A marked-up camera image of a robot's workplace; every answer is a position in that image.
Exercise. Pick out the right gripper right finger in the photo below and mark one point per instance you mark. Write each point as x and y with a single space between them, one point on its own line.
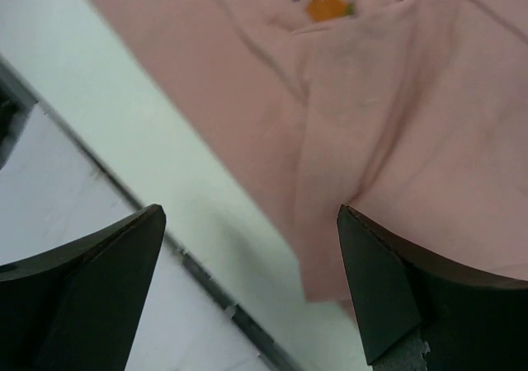
417 310

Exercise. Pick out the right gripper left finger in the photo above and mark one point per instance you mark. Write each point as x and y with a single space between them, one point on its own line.
78 306

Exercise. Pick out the pink printed t shirt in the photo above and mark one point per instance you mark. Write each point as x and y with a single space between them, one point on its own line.
411 112

